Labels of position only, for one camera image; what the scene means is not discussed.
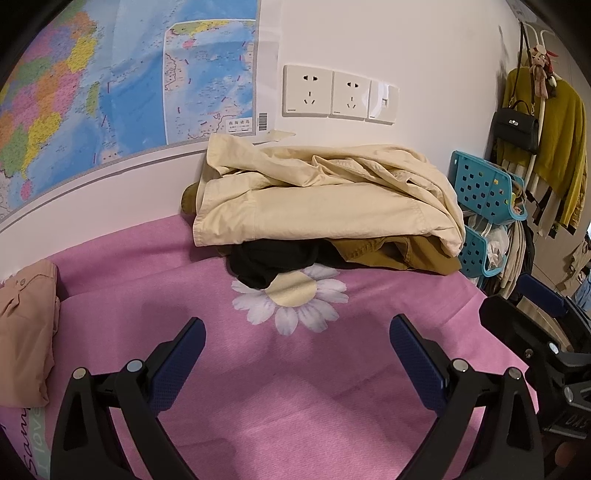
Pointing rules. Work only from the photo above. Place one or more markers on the pink folded garment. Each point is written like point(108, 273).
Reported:
point(29, 320)

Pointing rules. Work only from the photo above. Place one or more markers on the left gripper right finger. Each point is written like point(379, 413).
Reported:
point(508, 444)

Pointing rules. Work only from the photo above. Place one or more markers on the black garment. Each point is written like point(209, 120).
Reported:
point(257, 263)

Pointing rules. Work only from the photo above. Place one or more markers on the mustard yellow hanging sweater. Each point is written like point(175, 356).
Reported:
point(561, 161)

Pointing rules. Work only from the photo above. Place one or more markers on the colourful wall map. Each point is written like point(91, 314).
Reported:
point(106, 80)

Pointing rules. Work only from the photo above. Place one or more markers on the teal plastic storage rack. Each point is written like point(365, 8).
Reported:
point(491, 199)

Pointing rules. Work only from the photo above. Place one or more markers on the cream beige jacket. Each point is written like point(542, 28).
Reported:
point(391, 166)

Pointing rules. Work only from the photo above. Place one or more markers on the olive brown garment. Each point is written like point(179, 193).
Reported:
point(401, 253)

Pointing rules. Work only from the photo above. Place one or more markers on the black handbag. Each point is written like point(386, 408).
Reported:
point(518, 126)

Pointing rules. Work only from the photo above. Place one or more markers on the white coat rack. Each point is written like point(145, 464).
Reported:
point(543, 82)

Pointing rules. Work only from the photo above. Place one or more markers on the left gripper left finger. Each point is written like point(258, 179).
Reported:
point(85, 442)

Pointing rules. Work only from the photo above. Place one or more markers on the white wall socket panel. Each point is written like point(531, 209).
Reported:
point(319, 92)

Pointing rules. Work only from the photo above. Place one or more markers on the pink floral bed sheet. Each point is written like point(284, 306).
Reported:
point(323, 398)

